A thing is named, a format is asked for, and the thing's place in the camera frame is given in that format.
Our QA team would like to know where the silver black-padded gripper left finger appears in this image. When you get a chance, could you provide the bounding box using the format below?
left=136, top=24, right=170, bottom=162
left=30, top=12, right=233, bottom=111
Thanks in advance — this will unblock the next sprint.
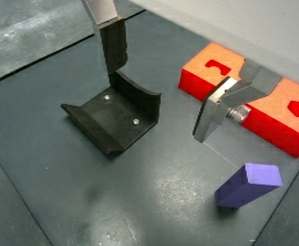
left=82, top=0, right=128, bottom=73

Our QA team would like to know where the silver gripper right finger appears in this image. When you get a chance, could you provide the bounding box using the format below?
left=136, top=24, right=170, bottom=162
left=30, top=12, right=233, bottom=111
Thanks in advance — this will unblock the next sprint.
left=193, top=59, right=283, bottom=142

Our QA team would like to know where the red shape-sorter board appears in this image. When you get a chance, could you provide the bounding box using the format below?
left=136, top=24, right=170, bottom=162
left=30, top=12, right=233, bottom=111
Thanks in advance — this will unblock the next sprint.
left=180, top=42, right=299, bottom=158

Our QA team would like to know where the black curved plastic holder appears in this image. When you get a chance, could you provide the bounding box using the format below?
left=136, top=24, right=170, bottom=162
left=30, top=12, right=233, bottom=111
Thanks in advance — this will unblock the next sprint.
left=61, top=71, right=161, bottom=155

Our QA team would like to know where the purple rectangular block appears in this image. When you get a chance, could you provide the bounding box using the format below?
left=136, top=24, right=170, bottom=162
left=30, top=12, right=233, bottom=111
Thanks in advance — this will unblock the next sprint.
left=216, top=163, right=284, bottom=209

